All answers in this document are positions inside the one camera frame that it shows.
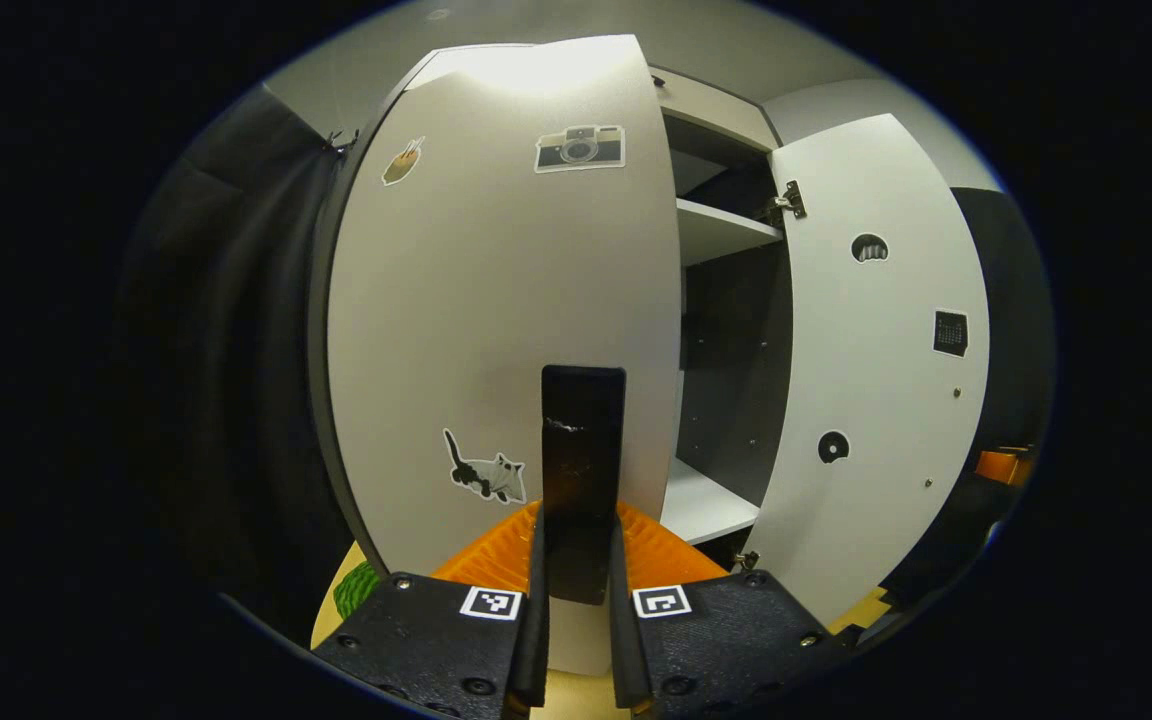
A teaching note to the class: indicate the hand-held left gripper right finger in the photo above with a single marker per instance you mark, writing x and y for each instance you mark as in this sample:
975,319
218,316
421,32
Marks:
624,650

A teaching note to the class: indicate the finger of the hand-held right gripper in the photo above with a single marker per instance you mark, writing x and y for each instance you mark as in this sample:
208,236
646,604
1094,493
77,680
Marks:
1001,467

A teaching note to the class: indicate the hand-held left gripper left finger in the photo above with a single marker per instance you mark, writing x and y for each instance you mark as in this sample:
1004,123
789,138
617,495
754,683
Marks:
534,640

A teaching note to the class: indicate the cabinet door with headphone sticker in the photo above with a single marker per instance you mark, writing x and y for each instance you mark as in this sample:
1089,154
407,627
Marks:
876,400

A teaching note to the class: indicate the grey double-door shoe cabinet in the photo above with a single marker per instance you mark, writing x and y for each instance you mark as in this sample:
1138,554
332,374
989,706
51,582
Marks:
726,350

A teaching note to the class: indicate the cabinet door with camera sticker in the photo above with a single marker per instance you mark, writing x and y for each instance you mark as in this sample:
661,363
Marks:
496,300

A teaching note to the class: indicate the metal door hinge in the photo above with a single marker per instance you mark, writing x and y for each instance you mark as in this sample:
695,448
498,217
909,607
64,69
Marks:
746,560
788,202

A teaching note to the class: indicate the white cabinet shelf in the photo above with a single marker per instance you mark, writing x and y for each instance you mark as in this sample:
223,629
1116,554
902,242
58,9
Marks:
721,228
701,505

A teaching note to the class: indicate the green striped watermelon toy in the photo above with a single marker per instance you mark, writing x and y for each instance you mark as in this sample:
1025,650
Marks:
356,592

